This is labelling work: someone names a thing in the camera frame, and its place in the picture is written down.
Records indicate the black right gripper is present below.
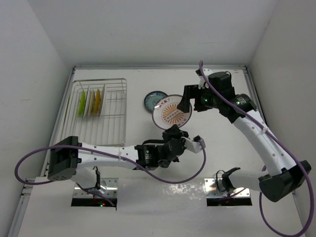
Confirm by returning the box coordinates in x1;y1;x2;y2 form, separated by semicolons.
178;83;221;112

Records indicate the white plate orange sunburst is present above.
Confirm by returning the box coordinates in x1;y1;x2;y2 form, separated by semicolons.
152;94;193;130

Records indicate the teal blue patterned plate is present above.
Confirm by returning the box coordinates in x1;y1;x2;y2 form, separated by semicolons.
144;90;167;113

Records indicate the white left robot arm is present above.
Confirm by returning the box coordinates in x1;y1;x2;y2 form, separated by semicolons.
47;125;189;191

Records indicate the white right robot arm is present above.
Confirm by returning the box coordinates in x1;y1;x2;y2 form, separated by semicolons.
177;69;311;202

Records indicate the plain white plate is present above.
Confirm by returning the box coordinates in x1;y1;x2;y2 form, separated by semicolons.
98;84;106;116

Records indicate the yellow plate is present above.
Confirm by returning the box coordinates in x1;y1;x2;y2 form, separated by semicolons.
94;89;101;116

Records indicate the beige plate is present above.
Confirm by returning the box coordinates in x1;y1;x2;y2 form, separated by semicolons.
88;89;96;117

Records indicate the large white plate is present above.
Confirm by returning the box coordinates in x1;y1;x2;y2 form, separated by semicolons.
83;86;91;117

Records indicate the lime green plate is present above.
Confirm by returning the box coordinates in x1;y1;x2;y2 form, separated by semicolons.
77;90;86;117

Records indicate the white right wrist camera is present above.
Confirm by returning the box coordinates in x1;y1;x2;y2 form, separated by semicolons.
196;69;214;89

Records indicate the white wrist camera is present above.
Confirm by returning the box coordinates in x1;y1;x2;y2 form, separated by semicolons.
196;69;214;89
185;135;206;154

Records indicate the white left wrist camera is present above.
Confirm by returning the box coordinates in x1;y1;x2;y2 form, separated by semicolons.
185;135;206;154

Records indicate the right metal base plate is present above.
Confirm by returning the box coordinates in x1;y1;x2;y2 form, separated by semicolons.
204;178;250;199

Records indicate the metal base plate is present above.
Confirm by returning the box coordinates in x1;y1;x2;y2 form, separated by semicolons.
73;178;119;198
204;178;250;199

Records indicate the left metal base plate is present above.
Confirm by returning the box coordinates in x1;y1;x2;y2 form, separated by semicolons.
73;178;119;198

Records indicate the metal wire dish rack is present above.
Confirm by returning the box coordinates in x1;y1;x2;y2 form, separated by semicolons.
54;78;127;146

